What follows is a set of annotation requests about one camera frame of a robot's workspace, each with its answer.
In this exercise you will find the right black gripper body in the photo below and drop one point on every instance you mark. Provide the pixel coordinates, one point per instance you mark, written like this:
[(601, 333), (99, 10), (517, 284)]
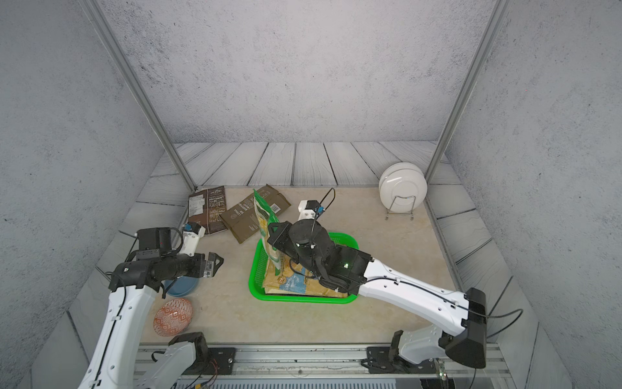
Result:
[(288, 241)]

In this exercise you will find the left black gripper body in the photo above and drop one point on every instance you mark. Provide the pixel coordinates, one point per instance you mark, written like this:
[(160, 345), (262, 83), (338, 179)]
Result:
[(202, 270)]

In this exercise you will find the green Chuba cassava chips bag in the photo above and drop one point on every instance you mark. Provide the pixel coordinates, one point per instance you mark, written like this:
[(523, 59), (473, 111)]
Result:
[(266, 216)]

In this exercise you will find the yellow blue kettle chips bag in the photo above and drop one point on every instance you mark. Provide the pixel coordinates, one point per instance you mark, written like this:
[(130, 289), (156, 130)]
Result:
[(288, 282)]

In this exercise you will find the brown Lerna cassava bag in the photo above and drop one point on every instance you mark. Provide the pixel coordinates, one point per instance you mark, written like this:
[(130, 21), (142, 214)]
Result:
[(241, 219)]

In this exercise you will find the dark brown snack bag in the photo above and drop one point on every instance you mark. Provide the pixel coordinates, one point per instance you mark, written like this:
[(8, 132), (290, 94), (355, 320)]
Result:
[(206, 207)]

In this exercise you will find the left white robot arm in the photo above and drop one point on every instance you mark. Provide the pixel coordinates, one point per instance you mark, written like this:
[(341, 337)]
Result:
[(134, 286)]

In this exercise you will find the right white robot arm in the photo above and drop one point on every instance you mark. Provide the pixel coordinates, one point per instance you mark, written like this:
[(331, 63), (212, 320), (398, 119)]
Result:
[(458, 328)]

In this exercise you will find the green plastic mesh basket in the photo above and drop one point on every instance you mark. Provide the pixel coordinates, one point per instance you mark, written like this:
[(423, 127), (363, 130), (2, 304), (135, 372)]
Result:
[(256, 276)]

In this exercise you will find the blue bowl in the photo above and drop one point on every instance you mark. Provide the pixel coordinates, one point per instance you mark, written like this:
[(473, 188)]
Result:
[(181, 287)]

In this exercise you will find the red patterned bowl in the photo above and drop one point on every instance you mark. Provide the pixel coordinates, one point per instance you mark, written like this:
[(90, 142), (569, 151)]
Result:
[(173, 318)]

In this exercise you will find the white plate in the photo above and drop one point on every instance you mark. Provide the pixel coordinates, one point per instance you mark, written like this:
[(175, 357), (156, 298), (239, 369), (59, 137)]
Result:
[(403, 179)]

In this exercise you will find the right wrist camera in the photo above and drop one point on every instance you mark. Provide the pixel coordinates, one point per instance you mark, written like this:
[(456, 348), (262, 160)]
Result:
[(310, 210)]

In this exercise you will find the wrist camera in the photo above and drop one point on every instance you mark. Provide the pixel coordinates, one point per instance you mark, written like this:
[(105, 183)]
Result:
[(310, 210), (192, 233)]

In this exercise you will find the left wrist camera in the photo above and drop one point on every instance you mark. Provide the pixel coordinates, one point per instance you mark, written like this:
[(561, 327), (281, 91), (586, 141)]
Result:
[(192, 233)]

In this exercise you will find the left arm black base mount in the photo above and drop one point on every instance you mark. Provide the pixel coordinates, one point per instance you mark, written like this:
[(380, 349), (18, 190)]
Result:
[(212, 361)]

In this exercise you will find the metal wire plate stand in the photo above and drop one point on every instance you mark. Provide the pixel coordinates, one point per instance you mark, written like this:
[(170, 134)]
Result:
[(402, 205)]

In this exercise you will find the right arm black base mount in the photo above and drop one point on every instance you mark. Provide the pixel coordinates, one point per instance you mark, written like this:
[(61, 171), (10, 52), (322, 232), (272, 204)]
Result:
[(385, 360)]

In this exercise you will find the left aluminium frame post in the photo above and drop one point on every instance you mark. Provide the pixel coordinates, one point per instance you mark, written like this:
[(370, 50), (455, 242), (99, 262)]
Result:
[(98, 20)]

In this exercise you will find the aluminium frame post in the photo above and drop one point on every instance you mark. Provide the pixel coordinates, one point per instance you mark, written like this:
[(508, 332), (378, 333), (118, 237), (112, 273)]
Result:
[(98, 20), (469, 83)]

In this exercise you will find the right aluminium frame post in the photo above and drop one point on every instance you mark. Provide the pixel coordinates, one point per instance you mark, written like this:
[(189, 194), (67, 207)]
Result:
[(469, 83)]

